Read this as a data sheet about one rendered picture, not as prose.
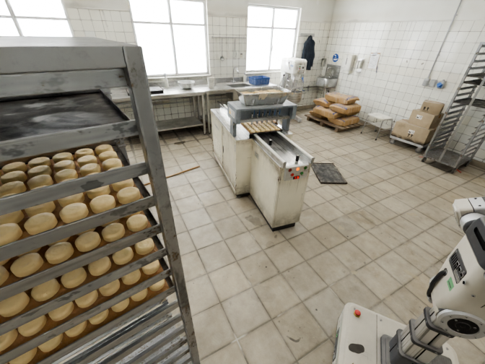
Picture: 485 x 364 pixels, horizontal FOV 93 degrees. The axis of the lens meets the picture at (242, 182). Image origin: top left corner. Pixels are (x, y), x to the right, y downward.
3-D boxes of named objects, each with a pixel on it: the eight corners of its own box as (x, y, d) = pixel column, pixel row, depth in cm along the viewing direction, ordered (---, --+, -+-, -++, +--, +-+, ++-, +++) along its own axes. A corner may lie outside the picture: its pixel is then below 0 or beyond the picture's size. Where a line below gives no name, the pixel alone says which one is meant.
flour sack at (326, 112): (310, 112, 566) (312, 105, 557) (322, 110, 585) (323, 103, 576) (334, 120, 516) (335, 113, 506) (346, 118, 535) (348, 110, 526)
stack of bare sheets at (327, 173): (309, 164, 389) (309, 162, 387) (333, 165, 390) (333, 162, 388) (320, 183, 338) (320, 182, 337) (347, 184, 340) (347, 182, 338)
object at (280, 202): (248, 197, 306) (251, 133, 257) (271, 193, 316) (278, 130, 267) (271, 234, 251) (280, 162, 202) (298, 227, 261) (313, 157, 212)
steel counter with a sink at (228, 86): (120, 149, 419) (99, 76, 352) (118, 136, 470) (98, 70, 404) (273, 123, 557) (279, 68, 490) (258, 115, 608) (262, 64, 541)
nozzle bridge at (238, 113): (227, 130, 280) (226, 101, 261) (280, 124, 301) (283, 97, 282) (235, 140, 254) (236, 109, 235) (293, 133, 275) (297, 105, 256)
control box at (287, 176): (282, 179, 215) (284, 166, 207) (304, 175, 222) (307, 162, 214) (284, 181, 212) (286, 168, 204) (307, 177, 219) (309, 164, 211)
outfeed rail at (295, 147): (240, 107, 369) (240, 102, 365) (242, 106, 370) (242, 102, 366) (310, 164, 211) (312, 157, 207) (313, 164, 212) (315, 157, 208)
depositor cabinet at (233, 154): (213, 157, 400) (210, 109, 354) (251, 152, 421) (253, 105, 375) (235, 200, 300) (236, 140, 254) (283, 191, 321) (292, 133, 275)
